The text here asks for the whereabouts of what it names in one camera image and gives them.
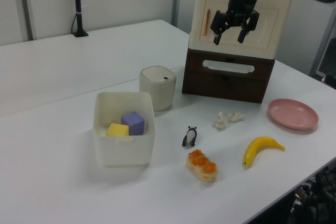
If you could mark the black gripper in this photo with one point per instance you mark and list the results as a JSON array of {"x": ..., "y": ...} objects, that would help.
[{"x": 242, "y": 6}]

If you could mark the white plastic box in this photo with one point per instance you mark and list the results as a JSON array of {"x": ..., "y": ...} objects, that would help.
[{"x": 123, "y": 153}]

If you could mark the cream plastic cabinet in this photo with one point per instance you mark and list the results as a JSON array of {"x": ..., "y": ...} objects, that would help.
[{"x": 270, "y": 32}]

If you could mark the flat crumpled white paper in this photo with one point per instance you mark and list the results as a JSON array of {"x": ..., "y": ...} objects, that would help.
[{"x": 235, "y": 116}]

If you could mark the tall crumpled white paper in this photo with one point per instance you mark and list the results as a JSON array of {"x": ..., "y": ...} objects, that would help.
[{"x": 219, "y": 122}]

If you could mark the cream small trash can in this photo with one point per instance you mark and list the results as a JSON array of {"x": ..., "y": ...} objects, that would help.
[{"x": 157, "y": 87}]

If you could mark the pink plate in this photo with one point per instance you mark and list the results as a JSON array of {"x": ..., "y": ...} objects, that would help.
[{"x": 292, "y": 113}]

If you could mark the panda figurine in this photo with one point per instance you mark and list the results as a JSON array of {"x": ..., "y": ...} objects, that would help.
[{"x": 189, "y": 137}]

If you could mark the yellow toy banana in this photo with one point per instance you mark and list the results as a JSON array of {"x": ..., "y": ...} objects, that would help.
[{"x": 254, "y": 149}]

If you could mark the purple cube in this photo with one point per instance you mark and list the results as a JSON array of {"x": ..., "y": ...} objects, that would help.
[{"x": 134, "y": 124}]

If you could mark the toy braided bread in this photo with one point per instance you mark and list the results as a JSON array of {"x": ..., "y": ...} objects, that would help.
[{"x": 202, "y": 166}]

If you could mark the yellow cube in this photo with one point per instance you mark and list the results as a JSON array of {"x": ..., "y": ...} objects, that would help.
[{"x": 116, "y": 130}]

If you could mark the black pole stand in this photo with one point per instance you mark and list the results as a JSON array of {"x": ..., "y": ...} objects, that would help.
[{"x": 77, "y": 3}]

